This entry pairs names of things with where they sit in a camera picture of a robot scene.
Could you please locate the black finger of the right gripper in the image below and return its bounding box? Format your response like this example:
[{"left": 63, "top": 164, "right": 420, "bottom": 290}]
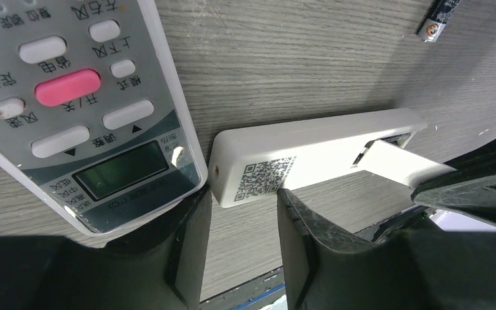
[{"left": 411, "top": 139, "right": 496, "bottom": 225}]

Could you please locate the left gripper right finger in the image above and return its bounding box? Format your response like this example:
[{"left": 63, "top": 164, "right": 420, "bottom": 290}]
[{"left": 277, "top": 189, "right": 496, "bottom": 309}]

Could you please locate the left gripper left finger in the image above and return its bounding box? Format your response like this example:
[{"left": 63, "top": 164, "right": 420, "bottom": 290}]
[{"left": 0, "top": 186, "right": 212, "bottom": 309}]

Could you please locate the white battery cover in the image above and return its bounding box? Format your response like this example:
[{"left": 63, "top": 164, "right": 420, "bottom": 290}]
[{"left": 355, "top": 139, "right": 455, "bottom": 189}]

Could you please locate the long white remote control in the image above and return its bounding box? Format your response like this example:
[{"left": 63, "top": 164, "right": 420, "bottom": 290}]
[{"left": 208, "top": 108, "right": 428, "bottom": 208}]

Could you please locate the small white remote control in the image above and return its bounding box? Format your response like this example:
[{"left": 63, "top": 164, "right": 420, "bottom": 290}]
[{"left": 0, "top": 1, "right": 208, "bottom": 236}]

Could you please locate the black battery upper left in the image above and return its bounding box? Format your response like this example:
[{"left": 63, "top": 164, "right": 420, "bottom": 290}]
[{"left": 415, "top": 0, "right": 460, "bottom": 43}]

